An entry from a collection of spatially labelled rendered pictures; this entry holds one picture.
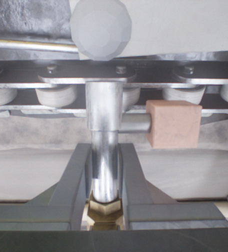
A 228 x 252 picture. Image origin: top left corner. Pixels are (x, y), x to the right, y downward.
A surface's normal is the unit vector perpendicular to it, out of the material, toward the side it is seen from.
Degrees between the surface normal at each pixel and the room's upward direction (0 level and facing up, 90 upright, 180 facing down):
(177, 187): 0
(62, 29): 0
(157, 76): 90
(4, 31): 0
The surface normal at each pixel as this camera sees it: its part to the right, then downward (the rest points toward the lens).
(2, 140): 0.05, -0.04
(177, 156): 0.02, 0.65
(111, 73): 0.01, -0.76
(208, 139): 0.01, -0.28
